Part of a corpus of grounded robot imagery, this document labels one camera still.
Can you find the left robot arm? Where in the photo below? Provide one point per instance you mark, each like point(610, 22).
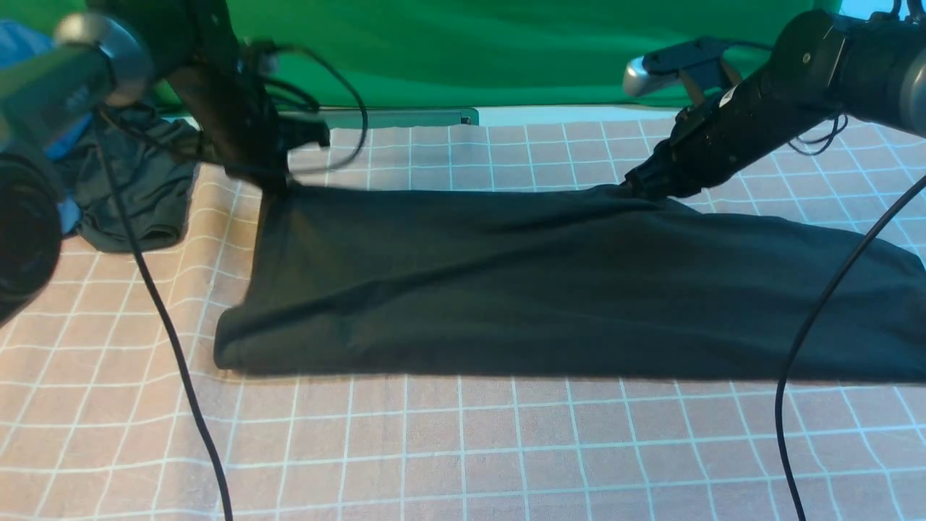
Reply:
point(112, 54)

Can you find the dark crumpled garment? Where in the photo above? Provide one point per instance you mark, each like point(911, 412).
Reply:
point(154, 186)

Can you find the gray long-sleeved shirt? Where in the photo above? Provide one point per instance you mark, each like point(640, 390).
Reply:
point(577, 283)

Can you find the green backdrop cloth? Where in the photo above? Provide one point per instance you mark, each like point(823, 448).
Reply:
point(471, 54)

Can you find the pink checkered tablecloth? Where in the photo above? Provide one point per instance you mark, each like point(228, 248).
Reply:
point(94, 424)

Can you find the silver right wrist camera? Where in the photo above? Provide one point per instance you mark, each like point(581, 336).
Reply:
point(698, 65)

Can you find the dark green metal bar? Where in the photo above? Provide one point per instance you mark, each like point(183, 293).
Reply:
point(389, 118)

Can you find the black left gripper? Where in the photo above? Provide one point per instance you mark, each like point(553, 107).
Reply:
point(249, 120)

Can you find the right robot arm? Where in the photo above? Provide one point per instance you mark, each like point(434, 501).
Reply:
point(822, 65)

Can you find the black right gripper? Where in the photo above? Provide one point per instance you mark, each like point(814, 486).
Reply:
point(713, 142)

